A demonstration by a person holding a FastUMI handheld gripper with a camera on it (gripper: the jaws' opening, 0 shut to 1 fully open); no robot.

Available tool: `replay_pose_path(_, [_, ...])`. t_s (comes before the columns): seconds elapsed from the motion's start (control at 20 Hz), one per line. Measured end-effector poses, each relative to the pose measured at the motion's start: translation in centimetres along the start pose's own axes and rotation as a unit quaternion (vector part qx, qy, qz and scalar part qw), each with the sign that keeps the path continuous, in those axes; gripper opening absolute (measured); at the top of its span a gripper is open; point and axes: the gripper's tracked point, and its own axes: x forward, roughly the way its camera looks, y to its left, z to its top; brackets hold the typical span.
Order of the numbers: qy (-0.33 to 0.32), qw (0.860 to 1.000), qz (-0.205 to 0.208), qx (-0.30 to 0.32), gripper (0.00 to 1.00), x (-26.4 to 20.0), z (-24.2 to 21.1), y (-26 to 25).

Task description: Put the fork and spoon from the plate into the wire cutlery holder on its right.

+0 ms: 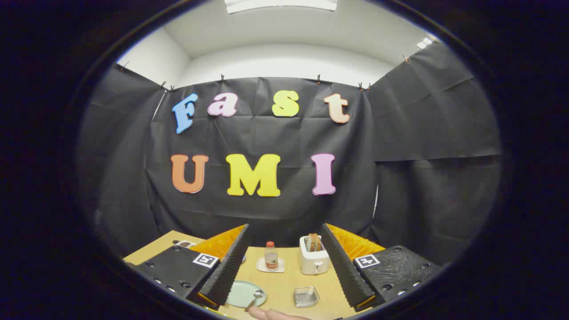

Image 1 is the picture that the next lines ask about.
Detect white toaster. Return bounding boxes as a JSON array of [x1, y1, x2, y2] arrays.
[[299, 235, 330, 276]]

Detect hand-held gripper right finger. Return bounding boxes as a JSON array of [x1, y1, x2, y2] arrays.
[[320, 223, 443, 312]]

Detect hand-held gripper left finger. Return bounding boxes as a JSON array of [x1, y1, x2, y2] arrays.
[[127, 224, 249, 311]]

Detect red capped water bottle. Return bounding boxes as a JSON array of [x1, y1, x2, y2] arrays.
[[264, 241, 279, 271]]

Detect wooden handled metal spoon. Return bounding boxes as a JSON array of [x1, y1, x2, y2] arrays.
[[244, 290, 265, 312]]

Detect white square coaster tray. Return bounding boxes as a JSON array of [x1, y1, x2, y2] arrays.
[[256, 257, 285, 273]]

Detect row of cloth clips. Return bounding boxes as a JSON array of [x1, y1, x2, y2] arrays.
[[118, 53, 409, 92]]

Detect metal wire cutlery basket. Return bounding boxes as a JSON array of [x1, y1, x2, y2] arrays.
[[293, 286, 320, 308]]

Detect ceiling light panel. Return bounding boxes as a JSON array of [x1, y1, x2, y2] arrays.
[[224, 0, 338, 14]]

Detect pale green round plate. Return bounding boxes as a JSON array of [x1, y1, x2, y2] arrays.
[[224, 280, 267, 308]]

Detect black backdrop cloth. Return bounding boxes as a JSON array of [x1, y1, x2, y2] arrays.
[[78, 42, 503, 267]]

